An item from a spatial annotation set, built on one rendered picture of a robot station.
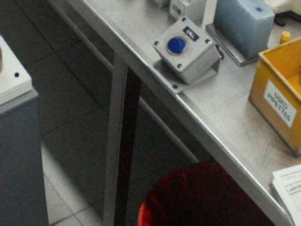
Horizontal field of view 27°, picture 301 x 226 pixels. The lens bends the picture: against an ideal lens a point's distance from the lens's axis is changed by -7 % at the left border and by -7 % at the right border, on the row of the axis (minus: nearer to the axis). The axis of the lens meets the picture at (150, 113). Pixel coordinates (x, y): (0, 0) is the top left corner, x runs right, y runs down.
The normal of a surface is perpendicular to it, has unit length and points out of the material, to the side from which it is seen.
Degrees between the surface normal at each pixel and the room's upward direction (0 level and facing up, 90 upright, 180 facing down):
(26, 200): 90
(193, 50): 30
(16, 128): 90
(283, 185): 0
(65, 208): 0
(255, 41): 90
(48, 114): 0
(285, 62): 90
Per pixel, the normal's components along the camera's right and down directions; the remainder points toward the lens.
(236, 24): -0.86, 0.33
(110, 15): 0.09, -0.65
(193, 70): 0.59, 0.65
